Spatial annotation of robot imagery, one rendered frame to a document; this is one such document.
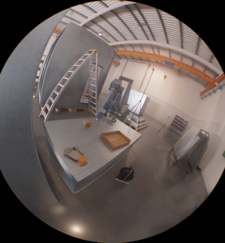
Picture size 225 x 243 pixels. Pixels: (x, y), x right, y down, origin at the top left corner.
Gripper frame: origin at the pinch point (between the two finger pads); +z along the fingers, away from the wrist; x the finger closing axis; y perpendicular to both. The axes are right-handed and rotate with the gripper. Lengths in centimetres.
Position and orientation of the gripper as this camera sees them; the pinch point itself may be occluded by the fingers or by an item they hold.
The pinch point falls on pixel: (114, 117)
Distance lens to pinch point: 202.2
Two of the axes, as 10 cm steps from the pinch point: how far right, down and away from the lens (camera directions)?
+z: 9.3, 3.6, 0.8
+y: -3.6, 8.7, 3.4
